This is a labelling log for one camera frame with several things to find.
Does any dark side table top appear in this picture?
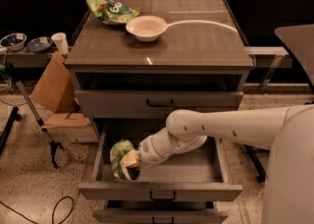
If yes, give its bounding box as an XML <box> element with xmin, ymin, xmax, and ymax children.
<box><xmin>275</xmin><ymin>25</ymin><xmax>314</xmax><ymax>88</ymax></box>

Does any grey drawer cabinet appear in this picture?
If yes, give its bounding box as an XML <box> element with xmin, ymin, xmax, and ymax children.
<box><xmin>64</xmin><ymin>0</ymin><xmax>255</xmax><ymax>224</ymax></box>

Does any grabber stick tool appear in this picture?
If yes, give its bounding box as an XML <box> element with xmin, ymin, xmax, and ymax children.
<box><xmin>16</xmin><ymin>81</ymin><xmax>63</xmax><ymax>169</ymax></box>

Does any blue bowl right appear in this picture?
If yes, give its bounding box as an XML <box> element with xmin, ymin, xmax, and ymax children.
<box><xmin>27</xmin><ymin>36</ymin><xmax>53</xmax><ymax>53</ymax></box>

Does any black floor cable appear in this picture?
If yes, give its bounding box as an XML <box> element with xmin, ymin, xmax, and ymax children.
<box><xmin>0</xmin><ymin>196</ymin><xmax>76</xmax><ymax>224</ymax></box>

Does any grey open middle drawer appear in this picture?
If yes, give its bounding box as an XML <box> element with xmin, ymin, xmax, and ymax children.
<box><xmin>78</xmin><ymin>119</ymin><xmax>242</xmax><ymax>201</ymax></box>

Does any grey top drawer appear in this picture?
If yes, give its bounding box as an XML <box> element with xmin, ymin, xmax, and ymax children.
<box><xmin>76</xmin><ymin>89</ymin><xmax>243</xmax><ymax>119</ymax></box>

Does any grey bottom drawer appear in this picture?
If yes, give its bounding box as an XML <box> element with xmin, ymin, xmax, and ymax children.
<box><xmin>93</xmin><ymin>200</ymin><xmax>229</xmax><ymax>224</ymax></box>

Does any brown cardboard box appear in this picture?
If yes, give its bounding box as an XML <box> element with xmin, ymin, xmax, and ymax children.
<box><xmin>30</xmin><ymin>52</ymin><xmax>98</xmax><ymax>142</ymax></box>

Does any green snack bag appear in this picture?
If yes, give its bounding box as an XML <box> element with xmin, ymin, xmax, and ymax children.
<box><xmin>85</xmin><ymin>0</ymin><xmax>139</xmax><ymax>25</ymax></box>

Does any white paper cup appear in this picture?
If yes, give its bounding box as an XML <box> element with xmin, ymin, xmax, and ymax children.
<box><xmin>51</xmin><ymin>32</ymin><xmax>69</xmax><ymax>54</ymax></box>

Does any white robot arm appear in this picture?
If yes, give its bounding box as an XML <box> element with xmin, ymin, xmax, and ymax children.
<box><xmin>121</xmin><ymin>105</ymin><xmax>314</xmax><ymax>224</ymax></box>

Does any white bowl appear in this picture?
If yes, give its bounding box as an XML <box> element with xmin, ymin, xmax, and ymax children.
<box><xmin>126</xmin><ymin>16</ymin><xmax>168</xmax><ymax>42</ymax></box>

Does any black pole left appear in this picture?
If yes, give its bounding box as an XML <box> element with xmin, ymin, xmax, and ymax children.
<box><xmin>0</xmin><ymin>107</ymin><xmax>22</xmax><ymax>155</ymax></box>

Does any green jalapeno chip bag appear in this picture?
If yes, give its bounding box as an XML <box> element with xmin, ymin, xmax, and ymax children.
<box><xmin>110</xmin><ymin>140</ymin><xmax>140</xmax><ymax>181</ymax></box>

